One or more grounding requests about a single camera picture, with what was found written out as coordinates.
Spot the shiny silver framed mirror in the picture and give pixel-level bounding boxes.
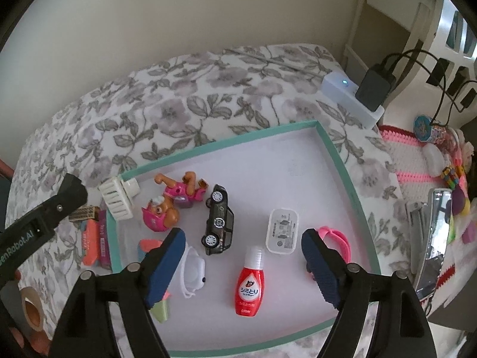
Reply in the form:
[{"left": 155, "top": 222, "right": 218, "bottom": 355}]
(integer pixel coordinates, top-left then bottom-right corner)
[{"left": 413, "top": 188, "right": 453, "bottom": 301}]

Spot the pink white crochet mat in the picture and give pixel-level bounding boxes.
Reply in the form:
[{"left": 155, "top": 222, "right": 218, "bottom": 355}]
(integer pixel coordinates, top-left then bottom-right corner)
[{"left": 378, "top": 125, "right": 474, "bottom": 295}]

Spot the white wooden furniture frame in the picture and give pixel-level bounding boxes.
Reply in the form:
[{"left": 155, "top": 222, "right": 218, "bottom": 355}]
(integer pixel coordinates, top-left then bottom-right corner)
[{"left": 343, "top": 0, "right": 448, "bottom": 83}]

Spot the white plastic case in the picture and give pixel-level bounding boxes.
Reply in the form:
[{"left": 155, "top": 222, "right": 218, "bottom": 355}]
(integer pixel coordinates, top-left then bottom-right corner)
[{"left": 266, "top": 209, "right": 301, "bottom": 255}]

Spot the beige tape roll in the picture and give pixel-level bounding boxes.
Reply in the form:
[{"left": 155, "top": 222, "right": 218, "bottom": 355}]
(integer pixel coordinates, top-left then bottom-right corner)
[{"left": 20, "top": 286, "right": 47, "bottom": 332}]

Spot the black toy car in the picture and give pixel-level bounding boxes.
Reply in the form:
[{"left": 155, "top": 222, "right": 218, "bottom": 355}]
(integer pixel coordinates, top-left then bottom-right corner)
[{"left": 200, "top": 184, "right": 235, "bottom": 256}]

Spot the green plastic block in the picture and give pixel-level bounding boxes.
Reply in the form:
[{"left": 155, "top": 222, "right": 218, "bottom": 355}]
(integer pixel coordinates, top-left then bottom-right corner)
[{"left": 149, "top": 291, "right": 172, "bottom": 323}]

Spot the round blue lid tin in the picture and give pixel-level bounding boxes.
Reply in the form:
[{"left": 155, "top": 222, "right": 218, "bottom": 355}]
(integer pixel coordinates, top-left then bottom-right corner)
[{"left": 413, "top": 115, "right": 461, "bottom": 146}]

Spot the white pebble shaped object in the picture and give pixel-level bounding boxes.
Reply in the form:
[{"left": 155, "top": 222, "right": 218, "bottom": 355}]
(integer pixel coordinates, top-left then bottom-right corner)
[{"left": 423, "top": 143, "right": 446, "bottom": 176}]

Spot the person's left hand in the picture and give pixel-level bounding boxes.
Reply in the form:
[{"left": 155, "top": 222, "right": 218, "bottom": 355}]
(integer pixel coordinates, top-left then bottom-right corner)
[{"left": 9, "top": 326, "right": 51, "bottom": 358}]

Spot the white panelled door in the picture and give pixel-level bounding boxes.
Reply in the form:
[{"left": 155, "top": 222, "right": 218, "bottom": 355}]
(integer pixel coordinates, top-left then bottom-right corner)
[{"left": 434, "top": 0, "right": 477, "bottom": 60}]

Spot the white power box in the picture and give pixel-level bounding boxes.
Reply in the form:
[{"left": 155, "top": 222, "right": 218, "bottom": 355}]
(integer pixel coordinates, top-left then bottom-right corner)
[{"left": 320, "top": 72, "right": 385, "bottom": 131}]

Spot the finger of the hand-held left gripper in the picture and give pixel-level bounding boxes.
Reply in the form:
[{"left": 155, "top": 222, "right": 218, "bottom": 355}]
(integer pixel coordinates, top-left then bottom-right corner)
[{"left": 37, "top": 173, "right": 89, "bottom": 229}]

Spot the magenta packet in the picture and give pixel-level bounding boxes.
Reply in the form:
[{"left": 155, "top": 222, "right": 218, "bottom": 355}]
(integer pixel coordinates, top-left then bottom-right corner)
[{"left": 97, "top": 209, "right": 112, "bottom": 269}]

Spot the orange block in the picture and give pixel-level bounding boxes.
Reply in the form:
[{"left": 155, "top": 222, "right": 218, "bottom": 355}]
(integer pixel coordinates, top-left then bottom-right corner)
[{"left": 136, "top": 239, "right": 165, "bottom": 263}]

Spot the orange packet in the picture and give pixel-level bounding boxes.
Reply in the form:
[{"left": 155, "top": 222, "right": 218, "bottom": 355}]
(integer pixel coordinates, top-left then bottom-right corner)
[{"left": 81, "top": 221, "right": 103, "bottom": 267}]

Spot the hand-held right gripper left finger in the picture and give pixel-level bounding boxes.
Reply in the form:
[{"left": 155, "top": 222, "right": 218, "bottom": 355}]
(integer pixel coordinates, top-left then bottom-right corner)
[{"left": 56, "top": 227, "right": 186, "bottom": 358}]

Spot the black charging cable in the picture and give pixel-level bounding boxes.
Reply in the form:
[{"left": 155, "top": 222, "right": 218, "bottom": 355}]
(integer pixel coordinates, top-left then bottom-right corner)
[{"left": 382, "top": 48, "right": 466, "bottom": 127}]

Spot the multicolour cube toy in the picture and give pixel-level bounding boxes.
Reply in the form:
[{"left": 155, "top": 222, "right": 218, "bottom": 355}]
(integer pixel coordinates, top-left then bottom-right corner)
[{"left": 442, "top": 164, "right": 461, "bottom": 191}]

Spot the red stain remover bottle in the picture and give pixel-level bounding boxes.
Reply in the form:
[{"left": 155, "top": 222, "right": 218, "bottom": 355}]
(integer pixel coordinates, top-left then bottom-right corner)
[{"left": 234, "top": 246, "right": 266, "bottom": 317}]

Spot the brown ribbed clip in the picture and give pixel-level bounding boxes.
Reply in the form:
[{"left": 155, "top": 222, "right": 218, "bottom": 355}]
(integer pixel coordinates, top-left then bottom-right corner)
[{"left": 69, "top": 204, "right": 99, "bottom": 222}]

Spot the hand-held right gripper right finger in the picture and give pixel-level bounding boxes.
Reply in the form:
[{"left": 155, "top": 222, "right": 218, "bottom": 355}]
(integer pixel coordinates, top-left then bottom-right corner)
[{"left": 301, "top": 228, "right": 437, "bottom": 358}]

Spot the dog figure with pink helmet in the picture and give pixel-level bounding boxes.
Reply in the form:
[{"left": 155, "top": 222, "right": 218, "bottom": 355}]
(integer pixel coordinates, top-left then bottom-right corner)
[{"left": 141, "top": 194, "right": 179, "bottom": 234}]

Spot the black wall plug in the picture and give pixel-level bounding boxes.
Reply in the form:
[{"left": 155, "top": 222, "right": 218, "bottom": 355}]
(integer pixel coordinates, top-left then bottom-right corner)
[
  {"left": 428, "top": 58, "right": 450, "bottom": 86},
  {"left": 447, "top": 66, "right": 468, "bottom": 98},
  {"left": 460, "top": 87, "right": 477, "bottom": 112}
]

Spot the grey floral blanket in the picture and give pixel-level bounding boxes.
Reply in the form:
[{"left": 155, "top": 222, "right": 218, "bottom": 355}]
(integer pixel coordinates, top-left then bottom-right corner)
[{"left": 5, "top": 43, "right": 429, "bottom": 358}]

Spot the pink wristband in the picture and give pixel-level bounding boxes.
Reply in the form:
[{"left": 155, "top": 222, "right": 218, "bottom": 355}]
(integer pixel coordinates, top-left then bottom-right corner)
[{"left": 306, "top": 226, "right": 352, "bottom": 280}]

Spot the teal rimmed white tray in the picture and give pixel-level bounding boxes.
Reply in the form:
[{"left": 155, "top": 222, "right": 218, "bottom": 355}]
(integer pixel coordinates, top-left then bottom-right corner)
[{"left": 105, "top": 120, "right": 382, "bottom": 357}]

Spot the black charger adapter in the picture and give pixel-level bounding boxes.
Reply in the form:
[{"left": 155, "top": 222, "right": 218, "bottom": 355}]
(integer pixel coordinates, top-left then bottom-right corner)
[{"left": 355, "top": 63, "right": 396, "bottom": 112}]

